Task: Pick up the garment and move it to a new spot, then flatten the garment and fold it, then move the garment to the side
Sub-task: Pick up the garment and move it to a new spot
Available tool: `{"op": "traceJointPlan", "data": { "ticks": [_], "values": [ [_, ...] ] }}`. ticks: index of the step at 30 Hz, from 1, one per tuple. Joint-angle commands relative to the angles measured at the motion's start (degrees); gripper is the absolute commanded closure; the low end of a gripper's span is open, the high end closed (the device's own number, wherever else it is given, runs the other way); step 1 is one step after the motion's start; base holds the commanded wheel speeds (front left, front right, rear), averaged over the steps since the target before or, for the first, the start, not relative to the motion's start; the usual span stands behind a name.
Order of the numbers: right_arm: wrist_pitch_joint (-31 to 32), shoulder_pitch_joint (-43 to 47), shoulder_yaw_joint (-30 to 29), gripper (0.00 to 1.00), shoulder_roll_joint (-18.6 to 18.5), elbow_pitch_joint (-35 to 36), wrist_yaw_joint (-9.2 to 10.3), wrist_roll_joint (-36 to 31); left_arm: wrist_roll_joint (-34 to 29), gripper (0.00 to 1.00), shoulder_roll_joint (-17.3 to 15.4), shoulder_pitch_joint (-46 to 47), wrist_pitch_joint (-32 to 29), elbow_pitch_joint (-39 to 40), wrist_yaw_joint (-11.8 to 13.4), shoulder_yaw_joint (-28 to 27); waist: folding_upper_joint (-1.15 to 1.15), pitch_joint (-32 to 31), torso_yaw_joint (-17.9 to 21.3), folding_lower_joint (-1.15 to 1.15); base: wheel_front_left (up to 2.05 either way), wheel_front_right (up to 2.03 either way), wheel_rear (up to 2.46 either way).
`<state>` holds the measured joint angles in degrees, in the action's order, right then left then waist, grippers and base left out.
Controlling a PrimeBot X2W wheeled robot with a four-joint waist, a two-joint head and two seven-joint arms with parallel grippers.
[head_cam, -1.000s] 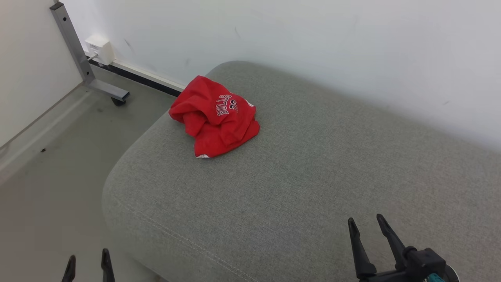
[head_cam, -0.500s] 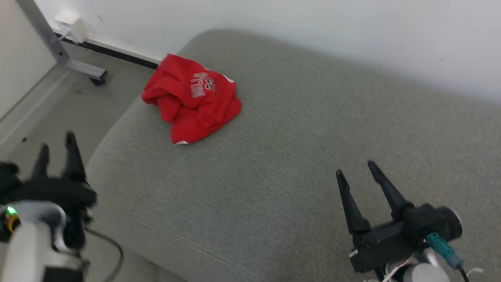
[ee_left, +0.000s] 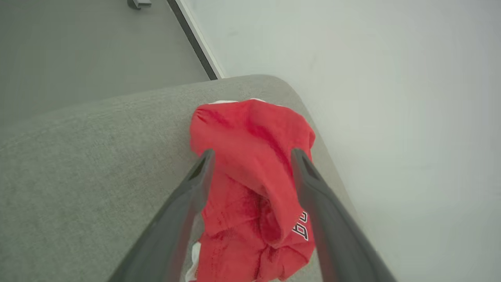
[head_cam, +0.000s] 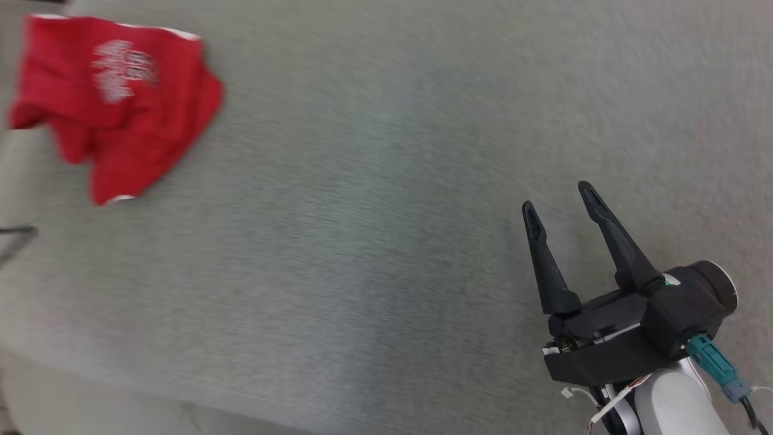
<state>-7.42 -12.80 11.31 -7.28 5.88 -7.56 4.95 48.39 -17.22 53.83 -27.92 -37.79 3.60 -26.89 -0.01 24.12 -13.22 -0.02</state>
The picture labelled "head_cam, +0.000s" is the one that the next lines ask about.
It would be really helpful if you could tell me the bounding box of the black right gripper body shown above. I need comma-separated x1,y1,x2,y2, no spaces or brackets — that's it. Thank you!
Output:
542,260,739,388

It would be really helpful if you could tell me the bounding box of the teal plug black cable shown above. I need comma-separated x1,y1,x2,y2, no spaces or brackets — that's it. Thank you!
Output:
687,334,763,433

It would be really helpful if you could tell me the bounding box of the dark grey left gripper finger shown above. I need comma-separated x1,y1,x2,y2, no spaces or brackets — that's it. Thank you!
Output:
0,225,39,268

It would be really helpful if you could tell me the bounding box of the red basketball jersey garment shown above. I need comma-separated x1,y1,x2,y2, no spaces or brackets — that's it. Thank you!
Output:
7,13,225,207

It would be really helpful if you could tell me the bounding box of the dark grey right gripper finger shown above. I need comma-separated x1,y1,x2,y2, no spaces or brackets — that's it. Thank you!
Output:
578,181,666,295
522,201,582,315

